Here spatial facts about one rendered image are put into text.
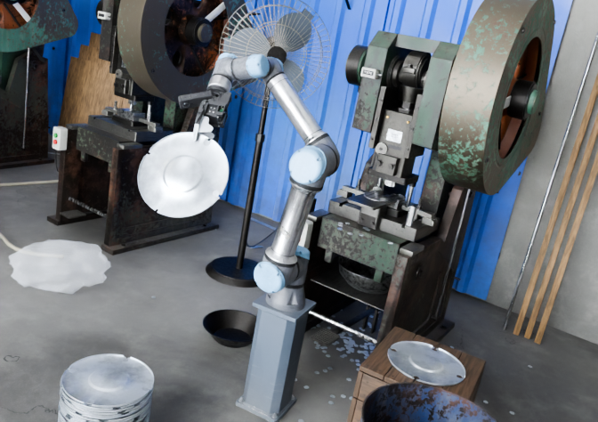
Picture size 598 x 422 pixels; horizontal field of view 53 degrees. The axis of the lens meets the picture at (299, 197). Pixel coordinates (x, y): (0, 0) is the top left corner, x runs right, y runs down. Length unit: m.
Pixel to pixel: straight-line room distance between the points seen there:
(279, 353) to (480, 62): 1.29
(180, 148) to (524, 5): 1.34
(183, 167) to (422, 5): 2.44
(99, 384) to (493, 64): 1.71
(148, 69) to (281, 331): 1.63
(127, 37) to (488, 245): 2.44
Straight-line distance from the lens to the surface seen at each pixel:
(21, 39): 4.89
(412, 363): 2.31
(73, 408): 2.07
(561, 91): 3.77
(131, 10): 3.26
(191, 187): 1.88
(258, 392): 2.42
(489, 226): 3.89
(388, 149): 2.73
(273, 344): 2.29
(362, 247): 2.68
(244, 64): 2.04
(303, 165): 1.91
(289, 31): 3.17
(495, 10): 2.40
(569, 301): 3.93
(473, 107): 2.25
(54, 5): 5.03
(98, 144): 3.75
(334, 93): 4.22
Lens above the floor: 1.45
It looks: 16 degrees down
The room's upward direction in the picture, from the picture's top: 10 degrees clockwise
